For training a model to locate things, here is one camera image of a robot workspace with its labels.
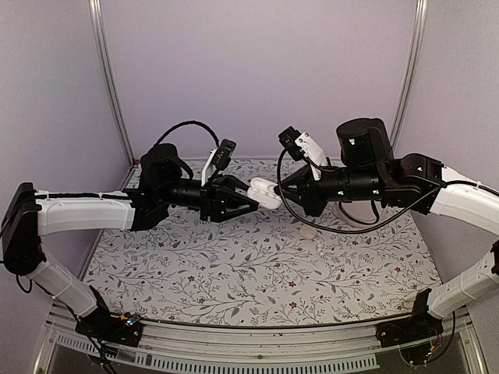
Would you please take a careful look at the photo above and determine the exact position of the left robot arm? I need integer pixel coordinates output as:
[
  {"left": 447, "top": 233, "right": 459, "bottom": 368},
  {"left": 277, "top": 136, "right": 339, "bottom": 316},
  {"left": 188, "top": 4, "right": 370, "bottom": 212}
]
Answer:
[{"left": 2, "top": 140, "right": 258, "bottom": 338}]

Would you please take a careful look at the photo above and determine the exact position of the white earbud case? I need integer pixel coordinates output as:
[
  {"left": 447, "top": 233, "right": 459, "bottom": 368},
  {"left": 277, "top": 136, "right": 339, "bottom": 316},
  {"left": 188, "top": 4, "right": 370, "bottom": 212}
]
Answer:
[
  {"left": 299, "top": 226, "right": 317, "bottom": 240},
  {"left": 246, "top": 177, "right": 282, "bottom": 210}
]

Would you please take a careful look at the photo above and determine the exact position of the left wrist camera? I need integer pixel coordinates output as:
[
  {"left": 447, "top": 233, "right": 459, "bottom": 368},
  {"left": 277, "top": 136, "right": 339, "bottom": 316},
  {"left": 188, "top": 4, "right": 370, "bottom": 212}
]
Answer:
[{"left": 201, "top": 139, "right": 236, "bottom": 186}]

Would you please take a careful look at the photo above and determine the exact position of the right aluminium frame post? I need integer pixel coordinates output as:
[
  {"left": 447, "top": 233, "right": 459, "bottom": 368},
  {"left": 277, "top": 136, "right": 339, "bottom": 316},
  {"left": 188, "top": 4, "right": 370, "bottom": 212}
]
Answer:
[{"left": 389, "top": 0, "right": 428, "bottom": 152}]

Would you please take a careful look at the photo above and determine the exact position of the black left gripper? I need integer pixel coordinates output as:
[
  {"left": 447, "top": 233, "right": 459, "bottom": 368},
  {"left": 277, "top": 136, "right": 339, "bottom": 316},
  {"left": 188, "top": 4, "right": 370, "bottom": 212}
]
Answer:
[{"left": 158, "top": 173, "right": 263, "bottom": 222}]

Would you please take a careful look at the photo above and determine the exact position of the left aluminium frame post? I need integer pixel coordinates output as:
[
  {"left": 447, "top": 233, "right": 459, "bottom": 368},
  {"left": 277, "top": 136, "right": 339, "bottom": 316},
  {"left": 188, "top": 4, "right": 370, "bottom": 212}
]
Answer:
[{"left": 87, "top": 0, "right": 136, "bottom": 167}]

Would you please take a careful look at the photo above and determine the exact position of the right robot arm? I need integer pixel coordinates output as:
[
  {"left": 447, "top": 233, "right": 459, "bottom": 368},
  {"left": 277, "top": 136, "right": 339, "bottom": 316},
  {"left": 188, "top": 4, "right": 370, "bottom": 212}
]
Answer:
[{"left": 276, "top": 118, "right": 498, "bottom": 340}]

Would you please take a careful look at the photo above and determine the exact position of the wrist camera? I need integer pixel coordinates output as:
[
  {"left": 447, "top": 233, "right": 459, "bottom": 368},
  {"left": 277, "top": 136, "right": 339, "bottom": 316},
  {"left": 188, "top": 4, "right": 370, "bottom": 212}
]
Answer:
[
  {"left": 201, "top": 139, "right": 236, "bottom": 186},
  {"left": 278, "top": 126, "right": 327, "bottom": 181}
]

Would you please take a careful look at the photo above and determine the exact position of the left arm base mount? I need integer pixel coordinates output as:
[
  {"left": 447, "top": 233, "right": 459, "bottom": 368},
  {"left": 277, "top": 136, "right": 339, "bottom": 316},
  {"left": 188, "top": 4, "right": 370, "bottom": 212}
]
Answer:
[{"left": 75, "top": 286, "right": 144, "bottom": 348}]

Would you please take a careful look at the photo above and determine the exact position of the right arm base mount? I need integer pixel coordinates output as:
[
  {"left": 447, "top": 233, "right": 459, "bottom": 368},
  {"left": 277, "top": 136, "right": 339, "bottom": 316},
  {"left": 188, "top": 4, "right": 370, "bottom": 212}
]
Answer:
[{"left": 375, "top": 289, "right": 444, "bottom": 348}]

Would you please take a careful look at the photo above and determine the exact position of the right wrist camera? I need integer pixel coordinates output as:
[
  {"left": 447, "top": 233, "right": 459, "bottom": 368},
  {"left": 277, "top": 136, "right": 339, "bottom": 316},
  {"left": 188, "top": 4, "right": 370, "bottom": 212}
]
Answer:
[{"left": 278, "top": 126, "right": 327, "bottom": 181}]

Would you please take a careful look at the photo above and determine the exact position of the aluminium frame post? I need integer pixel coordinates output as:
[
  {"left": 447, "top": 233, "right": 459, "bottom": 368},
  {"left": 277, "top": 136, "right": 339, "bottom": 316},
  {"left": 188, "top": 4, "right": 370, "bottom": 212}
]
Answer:
[
  {"left": 87, "top": 0, "right": 136, "bottom": 167},
  {"left": 389, "top": 0, "right": 428, "bottom": 152}
]

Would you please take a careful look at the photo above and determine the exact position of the front aluminium rail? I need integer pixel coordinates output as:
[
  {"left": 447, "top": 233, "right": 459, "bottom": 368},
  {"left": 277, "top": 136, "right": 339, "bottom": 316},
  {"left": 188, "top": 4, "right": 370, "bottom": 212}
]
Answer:
[{"left": 34, "top": 303, "right": 488, "bottom": 373}]

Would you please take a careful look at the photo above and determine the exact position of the floral patterned table mat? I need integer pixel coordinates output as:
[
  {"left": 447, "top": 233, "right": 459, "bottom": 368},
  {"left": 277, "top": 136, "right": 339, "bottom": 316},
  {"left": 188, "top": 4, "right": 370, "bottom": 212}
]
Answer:
[{"left": 82, "top": 157, "right": 441, "bottom": 327}]

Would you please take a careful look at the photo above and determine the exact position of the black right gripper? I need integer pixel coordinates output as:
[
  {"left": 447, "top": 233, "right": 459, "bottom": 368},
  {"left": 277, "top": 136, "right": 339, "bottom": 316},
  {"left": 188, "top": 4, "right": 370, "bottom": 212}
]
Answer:
[{"left": 274, "top": 163, "right": 386, "bottom": 217}]

